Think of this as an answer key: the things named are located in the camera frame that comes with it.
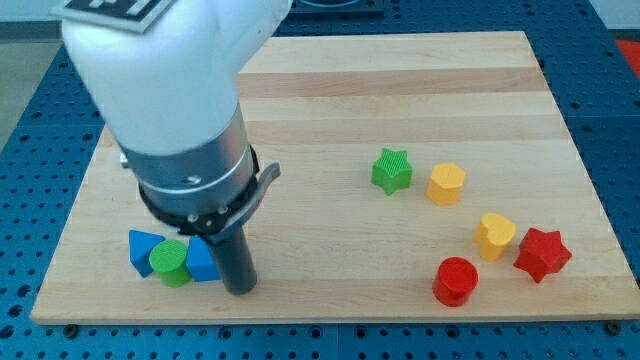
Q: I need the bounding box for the black mounting flange with clamp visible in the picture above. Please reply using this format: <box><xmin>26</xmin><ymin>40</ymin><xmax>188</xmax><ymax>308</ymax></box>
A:
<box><xmin>139</xmin><ymin>146</ymin><xmax>280</xmax><ymax>244</ymax></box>

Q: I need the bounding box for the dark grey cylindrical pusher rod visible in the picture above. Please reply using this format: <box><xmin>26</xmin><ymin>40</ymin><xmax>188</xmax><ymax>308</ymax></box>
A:
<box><xmin>205</xmin><ymin>228</ymin><xmax>257</xmax><ymax>295</ymax></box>

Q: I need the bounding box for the blue cube block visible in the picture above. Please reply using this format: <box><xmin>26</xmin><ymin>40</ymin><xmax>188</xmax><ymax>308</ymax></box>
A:
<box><xmin>186</xmin><ymin>236</ymin><xmax>221</xmax><ymax>282</ymax></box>

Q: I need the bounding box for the green cylinder block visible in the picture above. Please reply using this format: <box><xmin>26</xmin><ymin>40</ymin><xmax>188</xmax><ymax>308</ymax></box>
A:
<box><xmin>149</xmin><ymin>239</ymin><xmax>192</xmax><ymax>288</ymax></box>

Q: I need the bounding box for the blue triangle block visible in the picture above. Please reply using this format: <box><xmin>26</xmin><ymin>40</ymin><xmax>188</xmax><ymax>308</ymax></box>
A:
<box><xmin>128</xmin><ymin>230</ymin><xmax>165</xmax><ymax>278</ymax></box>

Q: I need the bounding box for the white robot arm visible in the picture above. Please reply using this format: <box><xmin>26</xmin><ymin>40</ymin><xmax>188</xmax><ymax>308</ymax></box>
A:
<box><xmin>52</xmin><ymin>0</ymin><xmax>292</xmax><ymax>295</ymax></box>

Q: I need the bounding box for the green star block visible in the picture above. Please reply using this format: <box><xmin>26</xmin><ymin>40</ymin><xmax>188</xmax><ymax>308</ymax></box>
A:
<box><xmin>371</xmin><ymin>148</ymin><xmax>413</xmax><ymax>196</ymax></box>

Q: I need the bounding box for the light wooden board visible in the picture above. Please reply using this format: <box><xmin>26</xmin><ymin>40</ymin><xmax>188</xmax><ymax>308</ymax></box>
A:
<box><xmin>31</xmin><ymin>32</ymin><xmax>639</xmax><ymax>325</ymax></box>

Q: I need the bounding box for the red cylinder block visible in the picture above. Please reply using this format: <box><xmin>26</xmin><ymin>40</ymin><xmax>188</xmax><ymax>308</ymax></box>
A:
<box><xmin>432</xmin><ymin>257</ymin><xmax>479</xmax><ymax>307</ymax></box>

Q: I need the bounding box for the yellow hexagon block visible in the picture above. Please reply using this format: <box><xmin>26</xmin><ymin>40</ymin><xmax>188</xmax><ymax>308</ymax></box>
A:
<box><xmin>425</xmin><ymin>162</ymin><xmax>466</xmax><ymax>206</ymax></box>

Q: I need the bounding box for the fiducial marker tag plate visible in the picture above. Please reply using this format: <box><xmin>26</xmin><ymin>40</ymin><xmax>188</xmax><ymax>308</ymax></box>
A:
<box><xmin>50</xmin><ymin>0</ymin><xmax>174</xmax><ymax>34</ymax></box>

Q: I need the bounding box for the yellow heart block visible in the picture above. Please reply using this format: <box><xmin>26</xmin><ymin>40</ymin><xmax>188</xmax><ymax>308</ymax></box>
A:
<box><xmin>474</xmin><ymin>213</ymin><xmax>516</xmax><ymax>261</ymax></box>

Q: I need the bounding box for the red star block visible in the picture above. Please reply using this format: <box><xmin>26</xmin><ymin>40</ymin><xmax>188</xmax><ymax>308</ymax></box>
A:
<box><xmin>513</xmin><ymin>228</ymin><xmax>573</xmax><ymax>283</ymax></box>

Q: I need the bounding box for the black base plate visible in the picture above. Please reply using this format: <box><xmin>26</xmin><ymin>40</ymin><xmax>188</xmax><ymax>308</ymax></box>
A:
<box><xmin>289</xmin><ymin>0</ymin><xmax>387</xmax><ymax>17</ymax></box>

